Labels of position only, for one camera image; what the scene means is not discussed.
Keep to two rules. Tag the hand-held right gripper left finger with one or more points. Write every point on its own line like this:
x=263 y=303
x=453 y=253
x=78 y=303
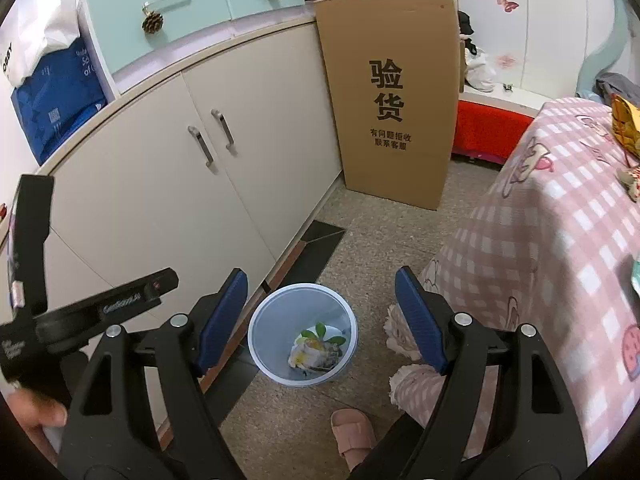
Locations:
x=225 y=322

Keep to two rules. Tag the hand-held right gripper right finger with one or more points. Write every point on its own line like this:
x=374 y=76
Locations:
x=420 y=322

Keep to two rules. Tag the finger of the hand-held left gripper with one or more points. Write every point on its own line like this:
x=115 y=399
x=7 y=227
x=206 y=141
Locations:
x=32 y=220
x=115 y=307

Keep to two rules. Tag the white plastic waste bin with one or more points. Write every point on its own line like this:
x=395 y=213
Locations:
x=270 y=340

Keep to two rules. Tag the person's left hand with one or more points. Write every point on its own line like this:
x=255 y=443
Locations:
x=32 y=410

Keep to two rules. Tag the beige cabinet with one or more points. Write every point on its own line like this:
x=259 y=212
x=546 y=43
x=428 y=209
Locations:
x=125 y=200

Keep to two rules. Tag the green leaves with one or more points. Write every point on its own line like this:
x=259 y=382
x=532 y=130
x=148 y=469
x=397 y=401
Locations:
x=320 y=332

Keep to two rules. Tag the blue shopping bag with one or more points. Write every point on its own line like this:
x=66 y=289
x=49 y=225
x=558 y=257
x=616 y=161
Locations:
x=60 y=105

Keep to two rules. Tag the pink slipper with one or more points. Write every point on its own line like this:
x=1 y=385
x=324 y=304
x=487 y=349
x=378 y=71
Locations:
x=352 y=435

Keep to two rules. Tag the person's leg in black trousers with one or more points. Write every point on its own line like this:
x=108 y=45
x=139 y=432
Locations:
x=385 y=460

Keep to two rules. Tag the pink checked blanket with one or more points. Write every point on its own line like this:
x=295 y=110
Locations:
x=550 y=235

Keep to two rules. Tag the red bench with white top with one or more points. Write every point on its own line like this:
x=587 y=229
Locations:
x=490 y=130

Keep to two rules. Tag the white plastic bag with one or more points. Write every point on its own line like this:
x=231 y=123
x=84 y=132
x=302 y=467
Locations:
x=40 y=10

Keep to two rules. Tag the large pinecone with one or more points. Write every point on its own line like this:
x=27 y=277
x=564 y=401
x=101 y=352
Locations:
x=152 y=23

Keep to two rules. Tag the small black clip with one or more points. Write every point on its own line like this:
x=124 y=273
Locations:
x=508 y=88

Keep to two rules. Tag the white crumpled bag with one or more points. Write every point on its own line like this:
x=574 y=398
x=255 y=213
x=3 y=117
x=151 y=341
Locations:
x=480 y=72

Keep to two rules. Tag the wide mint green drawer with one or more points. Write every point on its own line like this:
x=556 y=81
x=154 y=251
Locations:
x=200 y=10

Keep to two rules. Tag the faded pink butterfly sticker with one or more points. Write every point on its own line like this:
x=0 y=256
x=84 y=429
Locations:
x=506 y=61

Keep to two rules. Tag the gold foil packet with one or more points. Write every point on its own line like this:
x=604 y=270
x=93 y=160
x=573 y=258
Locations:
x=627 y=125

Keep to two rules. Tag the tall cardboard box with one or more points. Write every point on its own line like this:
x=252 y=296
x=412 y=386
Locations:
x=425 y=35

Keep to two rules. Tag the dark clothes pile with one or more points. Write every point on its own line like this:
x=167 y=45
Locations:
x=466 y=30

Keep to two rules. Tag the grey quilt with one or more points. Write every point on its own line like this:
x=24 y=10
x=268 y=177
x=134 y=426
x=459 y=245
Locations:
x=612 y=85

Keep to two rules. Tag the white wardrobe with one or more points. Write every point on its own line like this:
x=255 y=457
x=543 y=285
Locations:
x=550 y=25

